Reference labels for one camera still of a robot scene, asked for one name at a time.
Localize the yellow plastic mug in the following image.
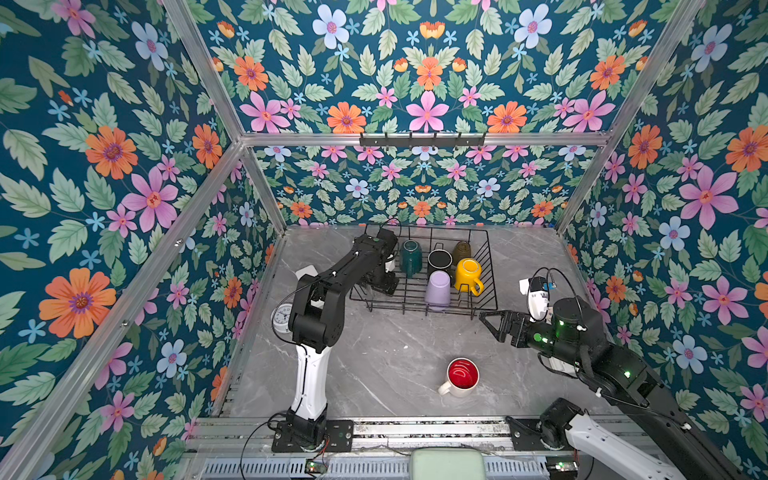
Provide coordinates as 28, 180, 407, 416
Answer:
454, 258, 485, 296

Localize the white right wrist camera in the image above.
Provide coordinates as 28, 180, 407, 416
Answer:
519, 276, 550, 321

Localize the red interior white mug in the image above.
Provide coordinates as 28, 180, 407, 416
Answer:
438, 358, 480, 398

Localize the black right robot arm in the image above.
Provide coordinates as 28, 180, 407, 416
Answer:
479, 296, 744, 479

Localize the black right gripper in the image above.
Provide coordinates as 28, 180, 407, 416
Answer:
478, 310, 584, 372

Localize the gold glitter cup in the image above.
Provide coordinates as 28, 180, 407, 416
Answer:
451, 241, 472, 266

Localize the black mug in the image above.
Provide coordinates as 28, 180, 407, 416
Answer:
426, 242, 453, 277

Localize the pale green box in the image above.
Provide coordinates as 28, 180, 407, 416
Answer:
409, 448, 486, 480

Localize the black wire dish rack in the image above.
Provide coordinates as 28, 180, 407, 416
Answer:
349, 224, 498, 318

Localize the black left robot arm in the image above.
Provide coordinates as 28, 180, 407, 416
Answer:
279, 228, 399, 451

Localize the lavender plastic cup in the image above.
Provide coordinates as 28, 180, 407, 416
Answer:
425, 271, 452, 312

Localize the white rectangular box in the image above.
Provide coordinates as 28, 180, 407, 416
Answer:
295, 265, 318, 280

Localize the metal hook rail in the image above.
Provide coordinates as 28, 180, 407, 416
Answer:
358, 132, 486, 149

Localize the green and cream mug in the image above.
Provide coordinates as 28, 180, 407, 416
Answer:
400, 239, 423, 279

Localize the white round alarm clock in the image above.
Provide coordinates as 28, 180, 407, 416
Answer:
271, 303, 292, 335

